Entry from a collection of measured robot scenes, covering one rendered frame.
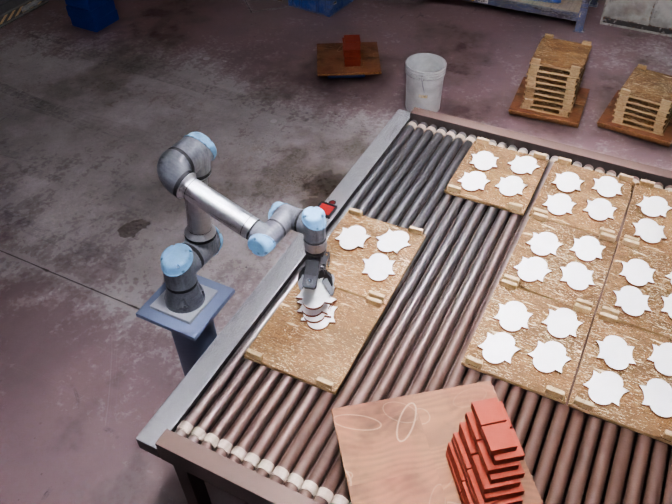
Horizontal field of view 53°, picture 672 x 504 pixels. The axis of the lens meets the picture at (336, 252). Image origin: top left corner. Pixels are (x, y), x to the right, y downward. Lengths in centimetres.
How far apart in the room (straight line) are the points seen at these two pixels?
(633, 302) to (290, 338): 123
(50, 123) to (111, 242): 152
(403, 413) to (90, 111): 407
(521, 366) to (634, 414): 37
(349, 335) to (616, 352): 90
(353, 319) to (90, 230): 240
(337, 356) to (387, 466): 49
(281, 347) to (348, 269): 44
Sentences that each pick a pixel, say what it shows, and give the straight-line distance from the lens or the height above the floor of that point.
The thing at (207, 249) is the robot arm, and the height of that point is 106.
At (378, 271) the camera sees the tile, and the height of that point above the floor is 95.
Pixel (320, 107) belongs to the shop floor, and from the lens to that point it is 523.
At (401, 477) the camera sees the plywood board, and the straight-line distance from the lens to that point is 196.
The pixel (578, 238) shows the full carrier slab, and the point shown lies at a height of 94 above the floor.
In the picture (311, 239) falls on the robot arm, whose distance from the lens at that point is 215.
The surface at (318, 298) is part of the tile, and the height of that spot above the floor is 104.
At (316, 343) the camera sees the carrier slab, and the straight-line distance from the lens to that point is 235.
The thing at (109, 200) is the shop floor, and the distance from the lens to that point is 462.
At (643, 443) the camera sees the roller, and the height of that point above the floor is 92.
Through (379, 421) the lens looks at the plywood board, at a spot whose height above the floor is 104.
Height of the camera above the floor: 279
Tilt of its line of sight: 44 degrees down
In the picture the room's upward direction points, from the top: 2 degrees counter-clockwise
